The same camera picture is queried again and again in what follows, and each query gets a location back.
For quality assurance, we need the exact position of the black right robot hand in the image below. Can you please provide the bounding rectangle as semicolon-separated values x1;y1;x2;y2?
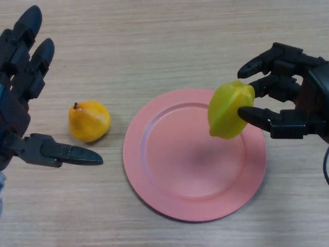
237;42;329;145

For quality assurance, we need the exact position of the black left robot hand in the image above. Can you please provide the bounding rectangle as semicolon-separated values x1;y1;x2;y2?
0;5;104;172

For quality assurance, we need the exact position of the yellow starfruit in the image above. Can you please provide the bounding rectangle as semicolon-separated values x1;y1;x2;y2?
207;80;256;139

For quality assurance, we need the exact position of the pink round plate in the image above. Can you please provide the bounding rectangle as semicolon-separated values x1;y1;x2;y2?
122;89;267;222

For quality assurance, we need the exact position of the orange-yellow pear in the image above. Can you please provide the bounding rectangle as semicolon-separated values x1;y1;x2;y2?
67;100;111;143

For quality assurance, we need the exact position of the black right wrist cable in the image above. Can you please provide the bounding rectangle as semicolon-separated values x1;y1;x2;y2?
323;145;329;185

